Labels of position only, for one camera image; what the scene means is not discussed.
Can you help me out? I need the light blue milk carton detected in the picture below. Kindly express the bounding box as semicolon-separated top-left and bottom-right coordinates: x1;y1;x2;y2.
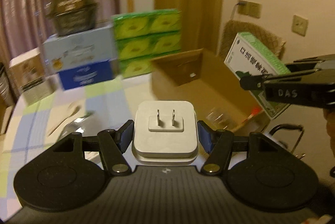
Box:
42;22;117;75

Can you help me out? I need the checked cloth desktop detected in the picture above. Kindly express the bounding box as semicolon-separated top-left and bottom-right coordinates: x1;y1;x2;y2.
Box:
0;73;273;216

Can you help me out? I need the white product box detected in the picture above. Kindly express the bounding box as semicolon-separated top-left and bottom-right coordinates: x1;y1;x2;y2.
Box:
9;47;54;105

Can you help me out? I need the purple charger cable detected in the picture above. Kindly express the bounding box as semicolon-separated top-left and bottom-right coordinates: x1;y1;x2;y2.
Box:
230;0;247;21

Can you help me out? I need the large cardboard box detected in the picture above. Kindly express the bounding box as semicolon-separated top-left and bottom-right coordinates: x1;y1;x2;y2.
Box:
150;48;271;135

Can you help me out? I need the wicker chair back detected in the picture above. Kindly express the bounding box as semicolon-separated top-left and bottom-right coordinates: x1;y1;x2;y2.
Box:
218;20;287;59

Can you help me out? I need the black metal chair frame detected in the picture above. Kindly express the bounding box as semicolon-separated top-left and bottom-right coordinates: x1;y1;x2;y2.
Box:
267;123;305;159

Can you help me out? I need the black instant food bowl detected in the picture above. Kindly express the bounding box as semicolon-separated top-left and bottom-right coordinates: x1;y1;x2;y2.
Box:
46;0;99;36

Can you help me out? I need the green white spray box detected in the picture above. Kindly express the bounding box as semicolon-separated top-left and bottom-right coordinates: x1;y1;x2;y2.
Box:
224;32;292;120

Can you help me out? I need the red snack packet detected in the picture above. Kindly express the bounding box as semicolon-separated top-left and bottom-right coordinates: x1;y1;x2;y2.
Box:
245;106;262;123

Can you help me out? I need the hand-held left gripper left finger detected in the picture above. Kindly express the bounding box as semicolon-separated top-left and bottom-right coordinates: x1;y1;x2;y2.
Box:
52;120;134;176

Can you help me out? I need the white plug adapter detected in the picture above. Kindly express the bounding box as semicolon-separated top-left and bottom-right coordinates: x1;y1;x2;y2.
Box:
131;100;199;165

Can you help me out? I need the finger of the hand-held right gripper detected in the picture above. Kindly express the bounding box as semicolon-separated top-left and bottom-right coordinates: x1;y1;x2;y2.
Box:
239;68;335;109
285;54;335;73

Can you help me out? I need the beige wall switch plate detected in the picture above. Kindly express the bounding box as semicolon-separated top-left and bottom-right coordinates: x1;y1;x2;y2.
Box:
248;1;262;19
292;14;309;36

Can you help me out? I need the stack of green tissue packs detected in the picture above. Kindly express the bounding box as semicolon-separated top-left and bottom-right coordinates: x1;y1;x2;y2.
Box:
111;9;183;79

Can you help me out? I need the silver foil tea pouch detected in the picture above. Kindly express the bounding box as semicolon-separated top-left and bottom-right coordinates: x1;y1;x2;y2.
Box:
56;111;137;159

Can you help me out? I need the wooden spoon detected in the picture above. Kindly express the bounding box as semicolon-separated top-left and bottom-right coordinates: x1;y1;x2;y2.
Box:
47;103;81;137

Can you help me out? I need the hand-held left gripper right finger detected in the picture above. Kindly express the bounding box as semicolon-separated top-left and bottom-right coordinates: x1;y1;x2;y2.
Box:
197;120;282;175

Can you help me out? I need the dark blue milk carton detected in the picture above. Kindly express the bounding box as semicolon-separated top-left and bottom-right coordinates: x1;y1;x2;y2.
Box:
58;58;121;90

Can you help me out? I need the beige wall socket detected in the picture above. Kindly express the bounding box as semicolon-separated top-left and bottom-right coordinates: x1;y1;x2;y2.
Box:
237;0;249;16

